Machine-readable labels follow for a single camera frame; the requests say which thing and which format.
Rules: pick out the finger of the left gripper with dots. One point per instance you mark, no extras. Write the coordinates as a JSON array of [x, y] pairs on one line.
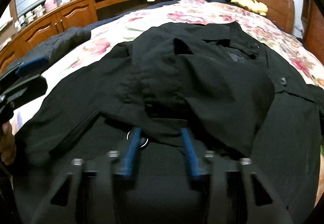
[[32, 66]]

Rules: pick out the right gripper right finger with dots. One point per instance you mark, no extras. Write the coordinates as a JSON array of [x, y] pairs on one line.
[[236, 191]]

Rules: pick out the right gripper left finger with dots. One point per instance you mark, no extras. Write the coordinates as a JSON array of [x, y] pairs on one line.
[[91, 191]]

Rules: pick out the black double-breasted coat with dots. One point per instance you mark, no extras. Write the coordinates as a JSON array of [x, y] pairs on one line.
[[187, 123]]

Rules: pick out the dark jacket sleeve forearm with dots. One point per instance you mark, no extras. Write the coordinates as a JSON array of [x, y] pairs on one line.
[[55, 48]]

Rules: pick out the left hand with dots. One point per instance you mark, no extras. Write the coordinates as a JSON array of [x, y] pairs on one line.
[[7, 144]]

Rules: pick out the wooden desk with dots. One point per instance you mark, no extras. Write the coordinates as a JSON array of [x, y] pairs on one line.
[[78, 13]]

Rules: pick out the floral bed blanket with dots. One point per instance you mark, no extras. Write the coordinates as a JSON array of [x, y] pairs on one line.
[[202, 18]]

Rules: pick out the yellow plush toy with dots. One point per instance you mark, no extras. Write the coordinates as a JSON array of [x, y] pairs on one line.
[[252, 6]]

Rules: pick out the wooden louvered wardrobe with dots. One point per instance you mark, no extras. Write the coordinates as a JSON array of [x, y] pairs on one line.
[[313, 28]]

